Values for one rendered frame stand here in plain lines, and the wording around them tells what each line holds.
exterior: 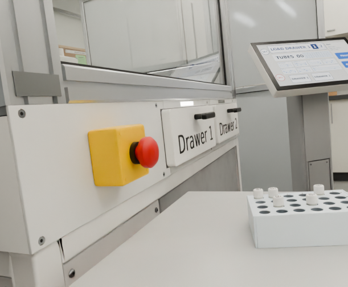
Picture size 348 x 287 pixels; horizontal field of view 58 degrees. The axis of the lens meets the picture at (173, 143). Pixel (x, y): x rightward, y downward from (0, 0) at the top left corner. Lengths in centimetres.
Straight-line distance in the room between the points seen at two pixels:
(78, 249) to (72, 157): 11
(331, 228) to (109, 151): 26
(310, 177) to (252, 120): 91
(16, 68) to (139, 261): 24
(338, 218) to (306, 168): 123
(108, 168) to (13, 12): 19
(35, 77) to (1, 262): 20
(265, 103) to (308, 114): 83
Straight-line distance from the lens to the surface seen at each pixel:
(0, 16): 35
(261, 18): 246
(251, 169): 248
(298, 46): 166
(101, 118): 43
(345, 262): 37
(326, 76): 156
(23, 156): 33
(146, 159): 38
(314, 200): 41
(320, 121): 164
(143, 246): 41
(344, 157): 370
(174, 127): 60
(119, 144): 38
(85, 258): 44
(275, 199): 40
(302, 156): 161
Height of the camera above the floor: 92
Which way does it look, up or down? 6 degrees down
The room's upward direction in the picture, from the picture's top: 6 degrees counter-clockwise
